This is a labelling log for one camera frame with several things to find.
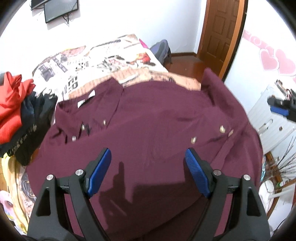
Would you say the maroon button shirt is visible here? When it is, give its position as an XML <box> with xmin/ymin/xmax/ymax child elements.
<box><xmin>27</xmin><ymin>69</ymin><xmax>263</xmax><ymax>240</ymax></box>

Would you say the yellow cloth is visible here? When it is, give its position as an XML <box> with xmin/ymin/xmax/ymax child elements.
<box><xmin>1</xmin><ymin>154</ymin><xmax>29</xmax><ymax>234</ymax></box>

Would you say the brown wooden door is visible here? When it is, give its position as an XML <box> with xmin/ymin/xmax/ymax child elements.
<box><xmin>197</xmin><ymin>0</ymin><xmax>248</xmax><ymax>81</ymax></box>

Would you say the black garment pile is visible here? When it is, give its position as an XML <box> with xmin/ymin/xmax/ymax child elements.
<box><xmin>1</xmin><ymin>91</ymin><xmax>58</xmax><ymax>166</ymax></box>

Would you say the red garment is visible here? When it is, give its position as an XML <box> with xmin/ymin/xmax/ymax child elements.
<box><xmin>1</xmin><ymin>72</ymin><xmax>35</xmax><ymax>144</ymax></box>

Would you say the blue grey backpack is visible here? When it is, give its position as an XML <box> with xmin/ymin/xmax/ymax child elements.
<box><xmin>150</xmin><ymin>39</ymin><xmax>172</xmax><ymax>65</ymax></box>

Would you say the newspaper print bed blanket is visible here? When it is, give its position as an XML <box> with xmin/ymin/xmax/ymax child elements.
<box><xmin>2</xmin><ymin>34</ymin><xmax>202</xmax><ymax>232</ymax></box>

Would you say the wall mounted black monitor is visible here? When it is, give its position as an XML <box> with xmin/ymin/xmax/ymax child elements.
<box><xmin>31</xmin><ymin>0</ymin><xmax>79</xmax><ymax>23</ymax></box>

